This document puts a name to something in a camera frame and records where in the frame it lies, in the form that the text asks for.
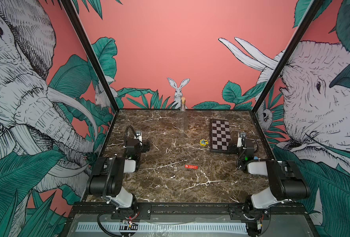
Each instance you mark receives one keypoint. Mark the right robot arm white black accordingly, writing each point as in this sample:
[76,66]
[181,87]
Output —
[286,182]

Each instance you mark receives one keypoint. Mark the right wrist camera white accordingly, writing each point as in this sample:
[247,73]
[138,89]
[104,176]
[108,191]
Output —
[241,141]

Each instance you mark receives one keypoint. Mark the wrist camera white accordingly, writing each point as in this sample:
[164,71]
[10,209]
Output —
[138,136]
[241,141]

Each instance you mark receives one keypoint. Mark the clear glass bottle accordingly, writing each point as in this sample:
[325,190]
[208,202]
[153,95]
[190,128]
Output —
[182,120]

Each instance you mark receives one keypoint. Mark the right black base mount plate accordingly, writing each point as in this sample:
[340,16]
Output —
[240,211]

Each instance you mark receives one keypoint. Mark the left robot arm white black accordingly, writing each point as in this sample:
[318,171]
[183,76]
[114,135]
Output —
[107,175]

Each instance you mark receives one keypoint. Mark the black white chessboard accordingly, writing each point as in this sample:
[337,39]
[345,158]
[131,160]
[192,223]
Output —
[220,136]

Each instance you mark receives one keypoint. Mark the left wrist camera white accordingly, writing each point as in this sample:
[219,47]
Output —
[138,136]

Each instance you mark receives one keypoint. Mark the white perforated strip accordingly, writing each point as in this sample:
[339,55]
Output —
[235,228]

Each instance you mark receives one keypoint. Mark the small yellow blue toy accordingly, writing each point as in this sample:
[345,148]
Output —
[203,142]

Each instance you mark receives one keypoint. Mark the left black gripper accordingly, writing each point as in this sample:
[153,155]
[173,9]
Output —
[144,147]

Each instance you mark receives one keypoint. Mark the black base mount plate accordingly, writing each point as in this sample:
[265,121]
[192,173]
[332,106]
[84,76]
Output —
[240,211]
[138,211]

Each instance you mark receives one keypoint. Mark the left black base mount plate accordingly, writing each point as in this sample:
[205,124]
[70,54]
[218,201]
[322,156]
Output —
[138,211]

